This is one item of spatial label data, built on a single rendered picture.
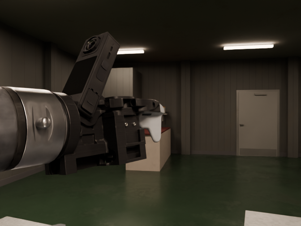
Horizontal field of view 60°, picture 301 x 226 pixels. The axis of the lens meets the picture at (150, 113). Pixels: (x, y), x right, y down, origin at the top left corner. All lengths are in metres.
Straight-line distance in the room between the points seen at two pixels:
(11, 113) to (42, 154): 0.05
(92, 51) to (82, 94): 0.07
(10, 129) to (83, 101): 0.09
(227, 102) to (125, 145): 8.85
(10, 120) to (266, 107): 9.16
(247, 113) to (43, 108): 8.99
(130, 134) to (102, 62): 0.09
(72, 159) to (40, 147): 0.05
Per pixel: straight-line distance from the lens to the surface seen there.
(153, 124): 0.39
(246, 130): 9.19
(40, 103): 0.25
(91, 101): 0.29
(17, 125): 0.23
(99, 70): 0.31
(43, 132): 0.25
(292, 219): 1.18
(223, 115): 9.12
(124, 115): 0.32
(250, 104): 9.19
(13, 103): 0.24
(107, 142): 0.31
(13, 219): 2.03
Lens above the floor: 1.45
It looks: level
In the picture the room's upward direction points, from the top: straight up
